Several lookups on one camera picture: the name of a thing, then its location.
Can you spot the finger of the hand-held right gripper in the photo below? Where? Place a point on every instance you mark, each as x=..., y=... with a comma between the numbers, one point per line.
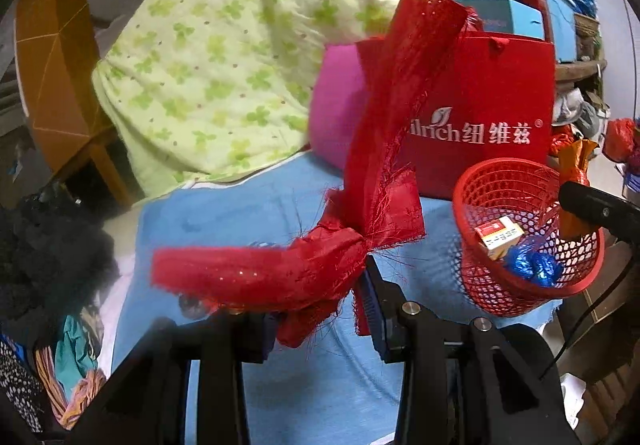
x=595, y=207

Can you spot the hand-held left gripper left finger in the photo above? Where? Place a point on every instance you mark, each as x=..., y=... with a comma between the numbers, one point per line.
x=250, y=340

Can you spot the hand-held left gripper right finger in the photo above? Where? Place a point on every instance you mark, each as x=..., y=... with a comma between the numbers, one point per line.
x=374, y=305

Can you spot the orange foil wrapper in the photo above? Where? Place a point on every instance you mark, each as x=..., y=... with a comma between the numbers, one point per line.
x=575, y=162

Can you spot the red mesh plastic basket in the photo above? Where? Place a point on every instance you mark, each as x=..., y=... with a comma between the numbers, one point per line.
x=525, y=297

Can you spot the red frayed ribbon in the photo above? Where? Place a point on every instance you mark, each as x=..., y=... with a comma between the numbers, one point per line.
x=390, y=125

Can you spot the red plastic bag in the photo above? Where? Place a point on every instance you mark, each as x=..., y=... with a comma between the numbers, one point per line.
x=620, y=137

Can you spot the blue blanket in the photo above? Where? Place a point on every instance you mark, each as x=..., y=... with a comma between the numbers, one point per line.
x=310, y=385

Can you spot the blue foil wrapper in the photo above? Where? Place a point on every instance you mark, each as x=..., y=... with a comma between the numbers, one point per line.
x=532, y=265

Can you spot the red and white cigarette box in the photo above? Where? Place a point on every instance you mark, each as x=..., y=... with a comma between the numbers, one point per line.
x=500, y=235

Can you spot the white bed sheet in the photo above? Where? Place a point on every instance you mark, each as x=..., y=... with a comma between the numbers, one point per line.
x=120, y=285

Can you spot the red paper bag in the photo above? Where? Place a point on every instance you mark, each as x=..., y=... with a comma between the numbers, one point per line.
x=490, y=90

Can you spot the wicker basket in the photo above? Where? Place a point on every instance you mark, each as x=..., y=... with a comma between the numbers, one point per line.
x=586, y=35

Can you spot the teal garment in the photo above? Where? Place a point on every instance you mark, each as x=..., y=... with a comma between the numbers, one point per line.
x=72, y=355

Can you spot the pile of colourful clothes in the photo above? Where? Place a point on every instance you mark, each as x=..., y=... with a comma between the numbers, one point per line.
x=75, y=400

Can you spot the pink pillow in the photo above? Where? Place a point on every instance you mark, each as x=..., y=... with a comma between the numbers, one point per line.
x=335, y=115

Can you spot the teal cardboard box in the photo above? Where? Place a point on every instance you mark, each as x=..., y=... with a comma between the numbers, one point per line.
x=505, y=17

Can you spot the black fuzzy cloth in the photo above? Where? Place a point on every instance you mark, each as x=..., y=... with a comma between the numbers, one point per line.
x=45, y=255

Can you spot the black white dotted cloth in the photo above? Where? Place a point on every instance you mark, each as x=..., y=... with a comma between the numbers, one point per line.
x=17, y=380

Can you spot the green floral quilt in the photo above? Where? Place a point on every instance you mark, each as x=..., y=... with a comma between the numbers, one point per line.
x=225, y=50

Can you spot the orange wooden furniture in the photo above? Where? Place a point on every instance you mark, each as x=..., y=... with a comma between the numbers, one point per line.
x=55, y=50

